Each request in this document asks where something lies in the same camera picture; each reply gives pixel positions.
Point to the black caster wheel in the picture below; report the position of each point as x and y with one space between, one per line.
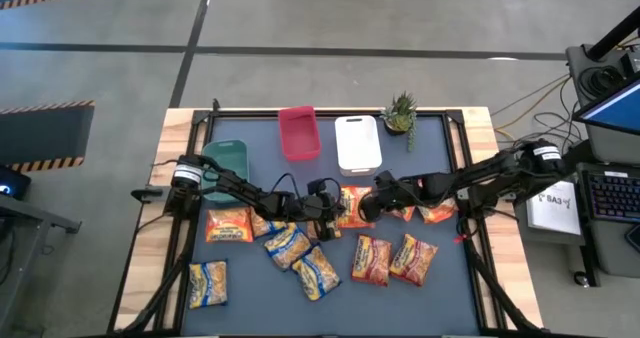
581 279

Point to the grey mounting plate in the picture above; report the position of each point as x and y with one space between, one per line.
462 194

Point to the white paper sign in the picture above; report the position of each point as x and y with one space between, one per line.
552 215

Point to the orange Maruchan noodle pack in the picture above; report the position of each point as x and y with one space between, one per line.
437 212
404 213
229 226
352 214

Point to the white plastic bin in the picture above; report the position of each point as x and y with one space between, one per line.
357 145

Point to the small red tag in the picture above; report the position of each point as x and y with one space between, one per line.
459 238

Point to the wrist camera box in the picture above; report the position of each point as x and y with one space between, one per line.
320 186
376 214

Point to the red plastic bin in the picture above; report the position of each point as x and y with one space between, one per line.
299 135

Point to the black metal rig frame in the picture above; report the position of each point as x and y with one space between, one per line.
240 112

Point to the black diagonal pole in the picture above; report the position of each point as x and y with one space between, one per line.
612 35

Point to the grey-blue table mat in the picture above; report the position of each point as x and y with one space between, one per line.
260 318

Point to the short black frame post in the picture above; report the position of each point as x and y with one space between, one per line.
216 105

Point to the blue Maruchan noodle pack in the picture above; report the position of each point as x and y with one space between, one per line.
265 228
316 274
287 246
207 284

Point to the dark rounded device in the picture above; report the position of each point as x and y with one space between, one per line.
634 238

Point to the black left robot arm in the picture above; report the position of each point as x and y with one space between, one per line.
240 185

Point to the potted succulent plant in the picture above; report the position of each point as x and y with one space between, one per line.
400 118

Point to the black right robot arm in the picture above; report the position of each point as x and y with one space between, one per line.
490 170

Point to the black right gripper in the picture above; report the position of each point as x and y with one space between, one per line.
392 192

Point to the grey metal desk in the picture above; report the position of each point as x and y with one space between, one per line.
30 212

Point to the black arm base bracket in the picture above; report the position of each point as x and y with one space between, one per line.
145 194

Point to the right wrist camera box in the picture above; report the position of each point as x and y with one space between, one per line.
376 214

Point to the laptop computer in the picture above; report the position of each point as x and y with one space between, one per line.
615 148

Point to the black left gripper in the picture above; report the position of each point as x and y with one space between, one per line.
320 210

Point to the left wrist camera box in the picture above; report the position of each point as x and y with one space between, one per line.
320 186

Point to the red Maruchan noodle pack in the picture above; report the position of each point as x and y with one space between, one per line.
311 231
371 260
413 259

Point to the black device with blue light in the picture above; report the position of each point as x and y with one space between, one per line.
12 183

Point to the monitor with blue screen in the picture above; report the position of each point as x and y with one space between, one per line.
617 110

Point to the black backlit keyboard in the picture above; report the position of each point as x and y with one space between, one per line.
612 196

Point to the teal plastic bin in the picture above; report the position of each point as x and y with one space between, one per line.
230 158

